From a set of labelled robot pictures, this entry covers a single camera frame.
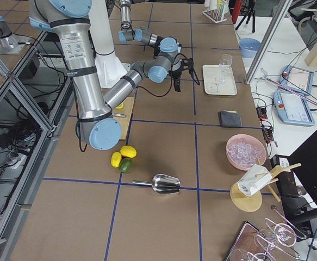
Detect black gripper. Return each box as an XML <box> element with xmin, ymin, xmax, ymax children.
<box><xmin>171</xmin><ymin>58</ymin><xmax>200</xmax><ymax>92</ymax></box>
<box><xmin>153</xmin><ymin>43</ymin><xmax>160</xmax><ymax>58</ymax></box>

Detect blue bowl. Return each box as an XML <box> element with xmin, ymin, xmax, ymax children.
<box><xmin>239</xmin><ymin>38</ymin><xmax>261</xmax><ymax>58</ymax></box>

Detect pink bowl with ice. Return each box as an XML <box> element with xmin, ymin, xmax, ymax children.
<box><xmin>226</xmin><ymin>134</ymin><xmax>267</xmax><ymax>171</ymax></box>

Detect steel ice scoop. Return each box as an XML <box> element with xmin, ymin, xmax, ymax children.
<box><xmin>132</xmin><ymin>173</ymin><xmax>181</xmax><ymax>194</ymax></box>

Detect cream bear tray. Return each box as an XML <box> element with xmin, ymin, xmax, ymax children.
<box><xmin>202</xmin><ymin>65</ymin><xmax>238</xmax><ymax>96</ymax></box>

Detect clear wine glass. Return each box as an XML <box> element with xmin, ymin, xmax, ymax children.
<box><xmin>216</xmin><ymin>54</ymin><xmax>233</xmax><ymax>83</ymax></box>

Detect grey folded cloth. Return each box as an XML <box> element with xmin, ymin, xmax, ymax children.
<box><xmin>218</xmin><ymin>110</ymin><xmax>243</xmax><ymax>128</ymax></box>

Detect wooden cutting board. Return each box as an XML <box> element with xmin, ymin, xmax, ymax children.
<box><xmin>113</xmin><ymin>97</ymin><xmax>135</xmax><ymax>141</ymax></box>

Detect half lemon slice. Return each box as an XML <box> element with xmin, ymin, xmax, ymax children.
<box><xmin>115</xmin><ymin>103</ymin><xmax>124</xmax><ymax>109</ymax></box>

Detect steel muddler black tip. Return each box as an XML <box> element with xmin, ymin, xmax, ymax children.
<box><xmin>112</xmin><ymin>113</ymin><xmax>126</xmax><ymax>118</ymax></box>

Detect yellow lemon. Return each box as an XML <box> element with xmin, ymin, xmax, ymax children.
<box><xmin>120</xmin><ymin>145</ymin><xmax>137</xmax><ymax>158</ymax></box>
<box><xmin>110</xmin><ymin>152</ymin><xmax>122</xmax><ymax>168</ymax></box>

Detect green lime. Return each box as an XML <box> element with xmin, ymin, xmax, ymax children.
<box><xmin>119</xmin><ymin>158</ymin><xmax>132</xmax><ymax>173</ymax></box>

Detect blue teach pendant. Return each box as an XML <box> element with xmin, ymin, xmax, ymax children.
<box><xmin>273</xmin><ymin>91</ymin><xmax>315</xmax><ymax>126</ymax></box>
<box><xmin>279</xmin><ymin>65</ymin><xmax>314</xmax><ymax>96</ymax></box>

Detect black monitor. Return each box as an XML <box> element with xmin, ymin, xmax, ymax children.
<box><xmin>279</xmin><ymin>126</ymin><xmax>317</xmax><ymax>229</ymax></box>

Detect wine glasses on tray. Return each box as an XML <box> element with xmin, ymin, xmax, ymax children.
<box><xmin>225</xmin><ymin>218</ymin><xmax>307</xmax><ymax>260</ymax></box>

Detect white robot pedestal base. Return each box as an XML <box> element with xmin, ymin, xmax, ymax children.
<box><xmin>89</xmin><ymin>0</ymin><xmax>129</xmax><ymax>88</ymax></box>

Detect white wire cup rack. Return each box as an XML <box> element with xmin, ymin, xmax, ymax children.
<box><xmin>202</xmin><ymin>0</ymin><xmax>229</xmax><ymax>23</ymax></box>

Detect black camera tripod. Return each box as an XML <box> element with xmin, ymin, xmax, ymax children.
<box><xmin>235</xmin><ymin>0</ymin><xmax>256</xmax><ymax>33</ymax></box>

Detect aluminium frame post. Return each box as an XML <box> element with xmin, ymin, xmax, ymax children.
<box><xmin>245</xmin><ymin>0</ymin><xmax>293</xmax><ymax>84</ymax></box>

